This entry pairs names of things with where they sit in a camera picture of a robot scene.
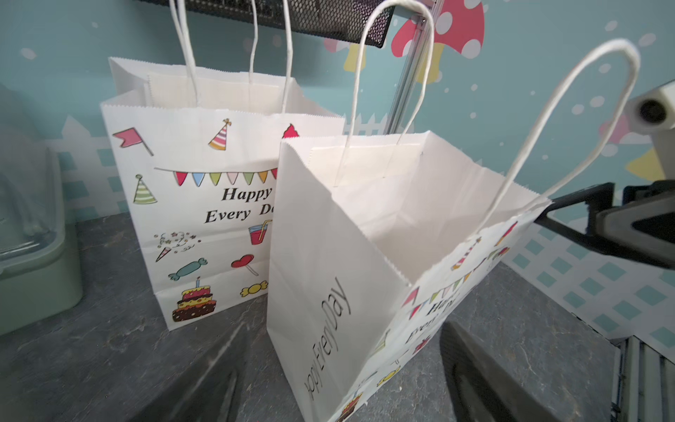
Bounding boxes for paper bag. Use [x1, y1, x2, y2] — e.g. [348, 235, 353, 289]
[266, 39, 641, 421]
[99, 0, 347, 332]

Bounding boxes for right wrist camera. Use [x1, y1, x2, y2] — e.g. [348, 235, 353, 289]
[625, 80, 675, 179]

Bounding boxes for black wire mesh basket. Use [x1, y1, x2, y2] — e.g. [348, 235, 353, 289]
[136, 0, 397, 49]

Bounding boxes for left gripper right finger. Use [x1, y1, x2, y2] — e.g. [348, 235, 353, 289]
[439, 322, 548, 422]

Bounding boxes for clear plastic storage box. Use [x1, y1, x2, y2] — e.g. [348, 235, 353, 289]
[1, 87, 84, 334]

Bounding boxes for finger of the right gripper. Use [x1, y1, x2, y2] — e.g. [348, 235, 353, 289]
[535, 183, 617, 248]

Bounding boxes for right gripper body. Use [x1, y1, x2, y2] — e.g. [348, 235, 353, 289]
[595, 179, 674, 269]

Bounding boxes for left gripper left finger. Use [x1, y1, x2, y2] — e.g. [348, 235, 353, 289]
[131, 323, 248, 421]

